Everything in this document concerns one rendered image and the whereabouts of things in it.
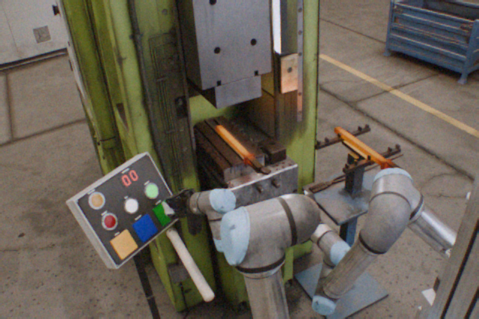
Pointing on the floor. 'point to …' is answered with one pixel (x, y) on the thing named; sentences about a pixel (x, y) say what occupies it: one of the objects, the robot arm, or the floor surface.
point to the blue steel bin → (435, 33)
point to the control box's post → (146, 284)
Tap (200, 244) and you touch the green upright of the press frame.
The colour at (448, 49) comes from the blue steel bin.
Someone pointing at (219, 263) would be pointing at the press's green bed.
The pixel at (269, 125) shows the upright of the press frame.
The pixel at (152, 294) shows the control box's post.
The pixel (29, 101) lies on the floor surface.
